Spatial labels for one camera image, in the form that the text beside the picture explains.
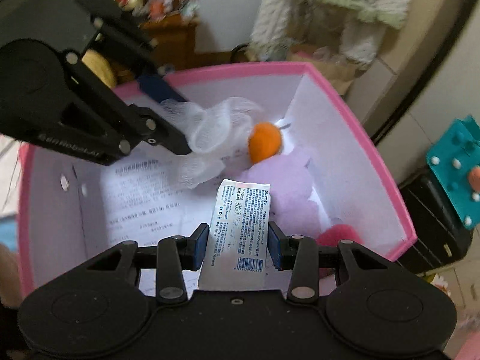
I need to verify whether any red knitted strawberry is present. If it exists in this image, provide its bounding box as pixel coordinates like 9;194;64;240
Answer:
316;223;364;247

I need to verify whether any white mesh bath pouf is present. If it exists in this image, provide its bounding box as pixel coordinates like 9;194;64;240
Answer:
159;97;264;189

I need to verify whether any purple plush toy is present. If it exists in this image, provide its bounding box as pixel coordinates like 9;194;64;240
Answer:
235;147;321;238

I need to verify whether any orange soft sponge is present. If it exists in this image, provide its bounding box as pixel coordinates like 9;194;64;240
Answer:
248;122;282;164

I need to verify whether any pink cardboard box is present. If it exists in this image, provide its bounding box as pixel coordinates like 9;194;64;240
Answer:
18;63;416;293

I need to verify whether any black suitcase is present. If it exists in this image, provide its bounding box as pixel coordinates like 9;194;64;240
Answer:
396;167;473;274

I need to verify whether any teal felt handbag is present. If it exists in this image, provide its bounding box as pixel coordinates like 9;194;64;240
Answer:
426;115;479;230

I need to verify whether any cream fluffy cardigan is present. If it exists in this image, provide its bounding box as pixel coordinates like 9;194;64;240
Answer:
249;0;411;69

